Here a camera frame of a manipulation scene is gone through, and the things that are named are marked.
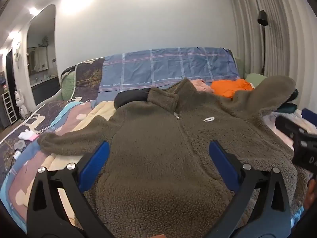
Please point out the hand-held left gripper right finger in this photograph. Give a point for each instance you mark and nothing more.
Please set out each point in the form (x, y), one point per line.
(223, 164)

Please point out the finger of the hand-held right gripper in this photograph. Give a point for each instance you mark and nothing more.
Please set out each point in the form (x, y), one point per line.
(286, 126)
(309, 114)

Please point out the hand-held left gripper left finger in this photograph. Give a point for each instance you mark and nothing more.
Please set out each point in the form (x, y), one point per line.
(95, 163)

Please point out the olive fleece jacket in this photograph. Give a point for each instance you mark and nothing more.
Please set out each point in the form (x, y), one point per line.
(161, 153)

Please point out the person's right hand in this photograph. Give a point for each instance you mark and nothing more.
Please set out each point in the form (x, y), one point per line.
(311, 193)

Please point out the teal cloth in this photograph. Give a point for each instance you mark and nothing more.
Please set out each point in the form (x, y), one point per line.
(287, 107)

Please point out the green pillow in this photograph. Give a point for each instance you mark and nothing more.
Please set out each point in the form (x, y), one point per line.
(255, 78)

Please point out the orange garment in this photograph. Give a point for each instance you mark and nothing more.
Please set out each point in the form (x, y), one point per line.
(230, 86)

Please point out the white pink socks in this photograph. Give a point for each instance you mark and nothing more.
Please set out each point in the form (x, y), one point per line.
(29, 135)

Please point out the black garment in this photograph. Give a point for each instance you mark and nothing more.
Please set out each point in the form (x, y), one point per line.
(131, 96)

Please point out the pink garment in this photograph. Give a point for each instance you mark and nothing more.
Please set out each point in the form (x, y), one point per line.
(203, 86)

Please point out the green sofa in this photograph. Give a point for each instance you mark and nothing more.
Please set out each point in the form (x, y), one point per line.
(68, 83)

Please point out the dark cabinet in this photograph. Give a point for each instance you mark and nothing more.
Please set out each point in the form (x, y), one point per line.
(45, 90)

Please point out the white figurine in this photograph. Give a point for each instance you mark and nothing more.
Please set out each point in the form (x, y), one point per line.
(20, 104)

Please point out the black floor lamp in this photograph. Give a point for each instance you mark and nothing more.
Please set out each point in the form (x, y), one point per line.
(263, 29)

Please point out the beige curtain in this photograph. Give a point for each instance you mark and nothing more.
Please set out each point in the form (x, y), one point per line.
(272, 24)

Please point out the white rack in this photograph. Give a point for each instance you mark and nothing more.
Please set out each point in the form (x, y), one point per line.
(8, 107)

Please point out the blue plaid sheet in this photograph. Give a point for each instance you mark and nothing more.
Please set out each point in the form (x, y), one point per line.
(168, 67)

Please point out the wall mirror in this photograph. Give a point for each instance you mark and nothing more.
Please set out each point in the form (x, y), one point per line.
(37, 59)

